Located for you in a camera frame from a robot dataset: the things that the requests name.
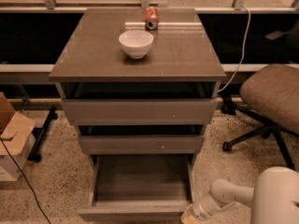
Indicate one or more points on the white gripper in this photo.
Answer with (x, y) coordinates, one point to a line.
(199, 207)

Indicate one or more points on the grey bottom drawer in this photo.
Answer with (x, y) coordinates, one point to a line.
(139, 188)

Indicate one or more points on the grey drawer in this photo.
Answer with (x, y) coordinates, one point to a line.
(143, 139)
(139, 188)
(139, 111)

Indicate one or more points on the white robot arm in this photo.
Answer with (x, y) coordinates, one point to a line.
(273, 200)

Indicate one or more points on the grey top drawer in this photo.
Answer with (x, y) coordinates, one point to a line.
(139, 111)

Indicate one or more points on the grey drawer cabinet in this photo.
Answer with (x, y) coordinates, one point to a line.
(181, 63)

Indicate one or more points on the grey middle drawer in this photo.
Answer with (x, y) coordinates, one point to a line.
(143, 139)

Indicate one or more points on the brown office chair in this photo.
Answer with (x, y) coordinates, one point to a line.
(272, 97)

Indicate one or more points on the black stand leg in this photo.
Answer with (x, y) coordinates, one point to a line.
(39, 134)

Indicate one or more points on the white ceramic bowl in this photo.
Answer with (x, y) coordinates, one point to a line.
(136, 43)

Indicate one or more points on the cardboard box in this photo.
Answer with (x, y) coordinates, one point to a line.
(16, 132)

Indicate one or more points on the orange soda can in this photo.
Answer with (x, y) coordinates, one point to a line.
(151, 18)

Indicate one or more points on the metal window railing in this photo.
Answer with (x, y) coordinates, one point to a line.
(143, 0)

